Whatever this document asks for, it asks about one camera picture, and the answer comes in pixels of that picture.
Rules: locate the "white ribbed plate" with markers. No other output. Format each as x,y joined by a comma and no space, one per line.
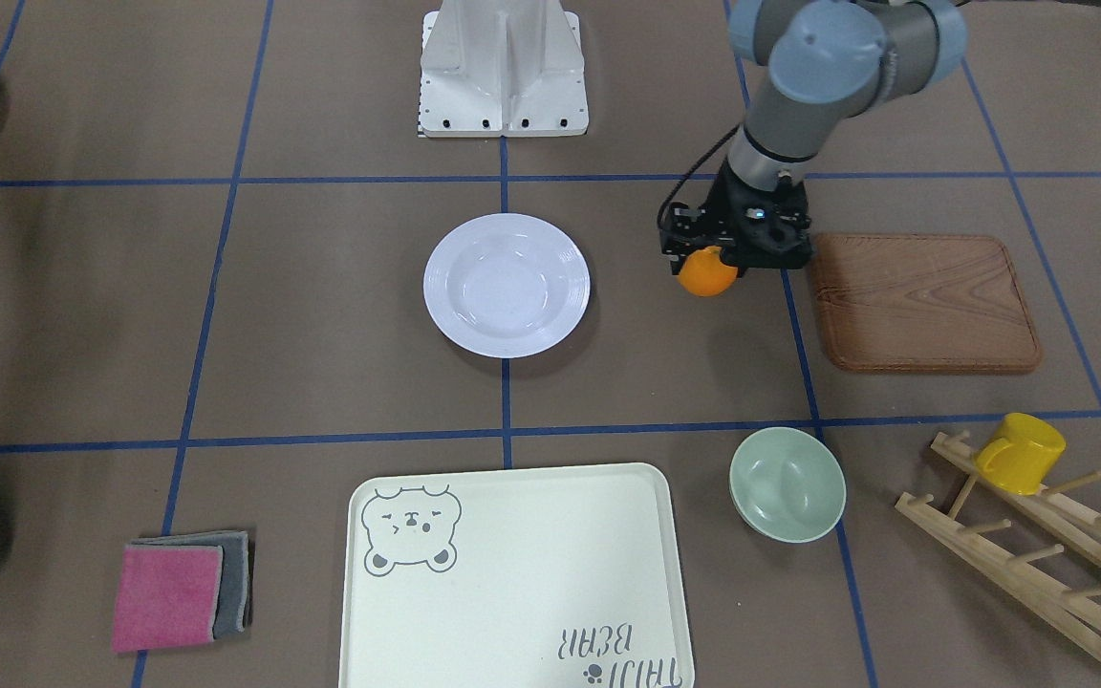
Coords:
506,285

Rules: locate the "orange fruit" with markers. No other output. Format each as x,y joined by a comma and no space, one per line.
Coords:
704,274

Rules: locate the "wooden mug drying rack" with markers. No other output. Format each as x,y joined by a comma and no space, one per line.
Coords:
1043,549

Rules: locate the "wooden cutting board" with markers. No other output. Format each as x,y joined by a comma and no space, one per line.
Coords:
926,303

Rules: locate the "yellow plastic mug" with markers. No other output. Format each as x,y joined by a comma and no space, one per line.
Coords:
1020,454

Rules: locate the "pale green bowl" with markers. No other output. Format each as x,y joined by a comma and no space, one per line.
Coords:
787,485

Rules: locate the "cream bear print tray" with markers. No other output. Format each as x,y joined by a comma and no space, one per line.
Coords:
541,577

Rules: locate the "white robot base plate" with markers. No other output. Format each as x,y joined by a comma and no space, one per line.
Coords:
502,69

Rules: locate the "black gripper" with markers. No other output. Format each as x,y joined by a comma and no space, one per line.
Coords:
724,204

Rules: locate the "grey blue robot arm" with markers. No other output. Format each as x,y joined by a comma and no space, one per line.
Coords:
824,62

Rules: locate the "grey folded cloth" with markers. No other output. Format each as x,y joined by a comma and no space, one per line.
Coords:
234,584

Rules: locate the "pink folded cloth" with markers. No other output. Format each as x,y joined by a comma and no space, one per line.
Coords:
167,597

